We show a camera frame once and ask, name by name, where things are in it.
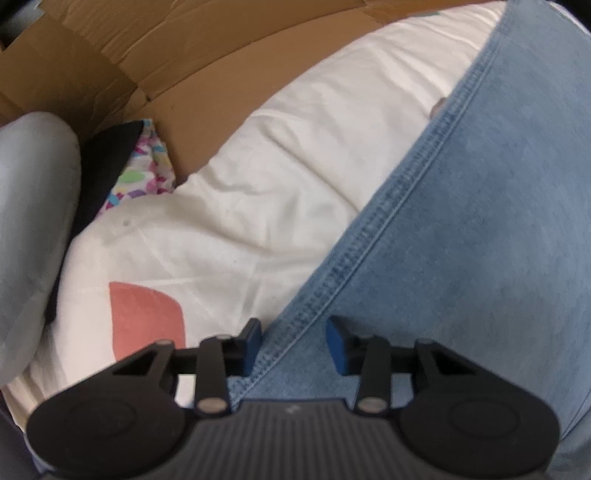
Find flattened cardboard box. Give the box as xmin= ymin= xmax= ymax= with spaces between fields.
xmin=0 ymin=0 xmax=444 ymax=183

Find grey neck pillow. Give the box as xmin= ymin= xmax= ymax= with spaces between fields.
xmin=0 ymin=112 xmax=83 ymax=386

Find blue denim pants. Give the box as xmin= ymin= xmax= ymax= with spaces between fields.
xmin=226 ymin=0 xmax=591 ymax=480

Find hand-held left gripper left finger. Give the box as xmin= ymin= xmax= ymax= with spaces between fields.
xmin=111 ymin=318 xmax=262 ymax=417

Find colourful patterned cloth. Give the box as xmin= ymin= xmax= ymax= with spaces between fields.
xmin=95 ymin=119 xmax=176 ymax=217

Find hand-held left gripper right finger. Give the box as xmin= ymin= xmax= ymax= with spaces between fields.
xmin=326 ymin=316 xmax=481 ymax=417

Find cream bear print blanket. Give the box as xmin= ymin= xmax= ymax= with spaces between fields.
xmin=0 ymin=0 xmax=509 ymax=423

